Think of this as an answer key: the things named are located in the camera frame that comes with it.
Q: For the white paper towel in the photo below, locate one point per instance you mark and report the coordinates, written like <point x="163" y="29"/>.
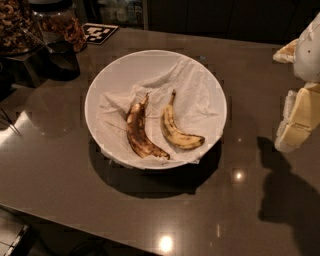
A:
<point x="186" y="96"/>

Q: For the dark metal stand box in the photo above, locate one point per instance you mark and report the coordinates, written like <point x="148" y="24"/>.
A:
<point x="28" y="69"/>

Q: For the yellow spotted banana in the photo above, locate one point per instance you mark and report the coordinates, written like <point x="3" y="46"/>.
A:
<point x="172" y="133"/>

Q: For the glass jar of brown snacks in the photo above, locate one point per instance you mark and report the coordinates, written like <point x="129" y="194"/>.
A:
<point x="59" y="17"/>

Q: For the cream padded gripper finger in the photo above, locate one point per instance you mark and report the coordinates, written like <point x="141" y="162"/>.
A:
<point x="301" y="115"/>
<point x="286" y="53"/>

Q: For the glass jar of cashews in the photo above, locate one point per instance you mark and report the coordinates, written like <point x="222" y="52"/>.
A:
<point x="18" y="25"/>

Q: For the brown overripe banana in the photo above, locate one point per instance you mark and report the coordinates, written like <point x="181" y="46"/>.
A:
<point x="136" y="134"/>

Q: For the black white fiducial marker card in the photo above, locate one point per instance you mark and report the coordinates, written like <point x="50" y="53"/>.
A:
<point x="98" y="33"/>

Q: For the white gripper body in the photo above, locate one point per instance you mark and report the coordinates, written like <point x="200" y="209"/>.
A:
<point x="309" y="56"/>

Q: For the white round bowl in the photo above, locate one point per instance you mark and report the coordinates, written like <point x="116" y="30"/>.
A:
<point x="120" y="76"/>

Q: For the black scoop with metal handle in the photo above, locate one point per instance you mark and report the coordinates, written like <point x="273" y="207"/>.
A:
<point x="60" y="60"/>

